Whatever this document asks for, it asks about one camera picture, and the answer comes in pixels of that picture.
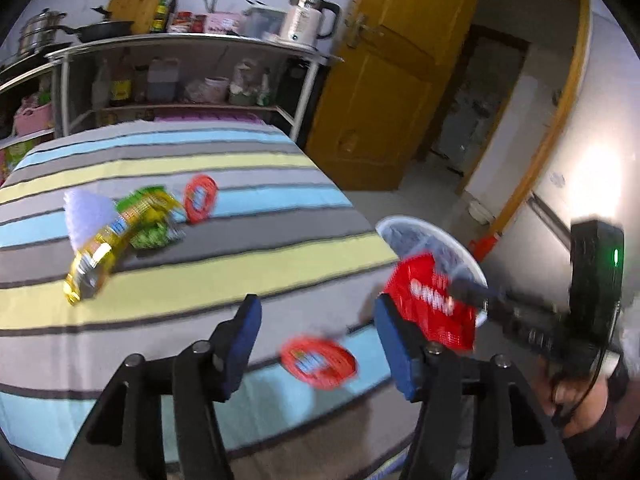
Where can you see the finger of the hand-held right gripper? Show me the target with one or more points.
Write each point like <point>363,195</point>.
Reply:
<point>472,294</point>

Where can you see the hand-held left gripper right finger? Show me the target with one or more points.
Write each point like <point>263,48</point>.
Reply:
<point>395,347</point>

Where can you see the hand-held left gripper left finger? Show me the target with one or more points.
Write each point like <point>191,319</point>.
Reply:
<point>242,347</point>

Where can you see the red plastic bag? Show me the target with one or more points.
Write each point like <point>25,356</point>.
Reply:
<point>432,300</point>

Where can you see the white waste bin with liner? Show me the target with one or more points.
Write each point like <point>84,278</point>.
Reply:
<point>440,245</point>

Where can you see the person's right forearm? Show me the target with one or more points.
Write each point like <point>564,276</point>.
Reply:
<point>605,440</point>

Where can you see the person's right hand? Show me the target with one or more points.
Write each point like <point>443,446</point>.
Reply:
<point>575,397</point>

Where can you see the red plastic object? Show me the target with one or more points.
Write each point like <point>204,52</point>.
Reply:
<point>485,249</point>

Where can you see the red round tin near edge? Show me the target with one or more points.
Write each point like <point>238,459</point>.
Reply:
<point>317,362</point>

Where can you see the striped tablecloth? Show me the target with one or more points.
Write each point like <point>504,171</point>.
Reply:
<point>200,260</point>

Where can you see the yellow-green snack packet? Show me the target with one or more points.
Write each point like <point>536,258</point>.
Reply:
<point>150,232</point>

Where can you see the red round tin far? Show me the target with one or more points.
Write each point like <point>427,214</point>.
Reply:
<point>201,199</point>

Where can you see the gold foil wrapper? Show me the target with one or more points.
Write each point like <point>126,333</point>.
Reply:
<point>107,250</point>

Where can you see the pale purple packet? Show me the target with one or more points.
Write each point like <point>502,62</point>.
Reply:
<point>87,215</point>

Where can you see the yellow wooden door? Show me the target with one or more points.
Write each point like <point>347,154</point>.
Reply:
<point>385,85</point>

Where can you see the pink-lid storage box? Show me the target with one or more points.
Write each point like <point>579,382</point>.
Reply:
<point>210,118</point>

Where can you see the white pink-rim tub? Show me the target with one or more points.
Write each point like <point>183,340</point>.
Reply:
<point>217,90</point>

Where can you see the crumpled plastic bags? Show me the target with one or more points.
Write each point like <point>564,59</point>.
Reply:
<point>244,85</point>

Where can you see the grey oil jug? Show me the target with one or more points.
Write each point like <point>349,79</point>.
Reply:
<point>163,82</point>

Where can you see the brown sauce bottle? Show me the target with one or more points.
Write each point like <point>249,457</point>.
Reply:
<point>121,85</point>

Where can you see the clear plastic bottle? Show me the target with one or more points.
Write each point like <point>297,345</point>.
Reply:
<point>101,90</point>

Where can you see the white metal shelf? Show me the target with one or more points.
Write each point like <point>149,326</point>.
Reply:
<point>190,42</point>

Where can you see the pink plastic basket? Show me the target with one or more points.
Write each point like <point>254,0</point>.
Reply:
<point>32,119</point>

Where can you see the white electric kettle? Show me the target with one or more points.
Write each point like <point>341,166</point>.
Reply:
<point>302,20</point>

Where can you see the pink utensil box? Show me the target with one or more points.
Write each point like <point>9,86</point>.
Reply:
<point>222,22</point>

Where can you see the clear plastic pitcher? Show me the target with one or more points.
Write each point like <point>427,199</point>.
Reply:
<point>265,22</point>

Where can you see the red jar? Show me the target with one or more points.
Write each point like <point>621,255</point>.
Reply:
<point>182,22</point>

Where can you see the dark green-label bottle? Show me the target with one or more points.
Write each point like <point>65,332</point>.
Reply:
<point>159,17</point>

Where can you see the dark sauce bottle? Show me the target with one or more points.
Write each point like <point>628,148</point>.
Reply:
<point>173,10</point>

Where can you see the black frying pan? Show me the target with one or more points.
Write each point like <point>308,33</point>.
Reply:
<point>105,30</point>

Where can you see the wooden shelf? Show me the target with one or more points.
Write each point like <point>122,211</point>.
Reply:
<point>15,77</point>

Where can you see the steel steamer pot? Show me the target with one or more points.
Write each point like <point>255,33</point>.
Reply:
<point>40,32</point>

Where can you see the yellow door frame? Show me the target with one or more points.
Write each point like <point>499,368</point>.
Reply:
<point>565,85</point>

